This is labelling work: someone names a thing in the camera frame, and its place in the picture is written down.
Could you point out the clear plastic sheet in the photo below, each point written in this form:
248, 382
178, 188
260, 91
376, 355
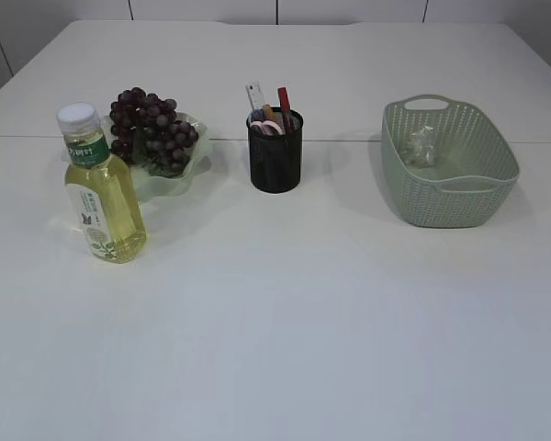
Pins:
420, 148

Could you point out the red glitter pen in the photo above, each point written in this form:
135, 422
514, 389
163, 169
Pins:
285, 110

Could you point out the transparent plastic ruler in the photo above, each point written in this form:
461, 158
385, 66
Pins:
255, 95

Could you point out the purple grape bunch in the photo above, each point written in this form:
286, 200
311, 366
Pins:
147, 131

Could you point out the black mesh pen holder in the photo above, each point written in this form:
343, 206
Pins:
275, 162

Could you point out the green woven plastic basket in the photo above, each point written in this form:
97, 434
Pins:
474, 172

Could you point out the blue scissors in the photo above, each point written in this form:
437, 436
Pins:
258, 115

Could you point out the gold glitter pen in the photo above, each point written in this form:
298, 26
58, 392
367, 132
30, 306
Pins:
270, 115

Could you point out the light green wavy plate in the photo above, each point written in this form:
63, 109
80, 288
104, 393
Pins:
149, 186

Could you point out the yellow tea bottle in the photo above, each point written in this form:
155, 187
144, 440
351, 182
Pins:
100, 187

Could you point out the pink purple scissors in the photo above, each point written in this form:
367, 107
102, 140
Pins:
267, 127

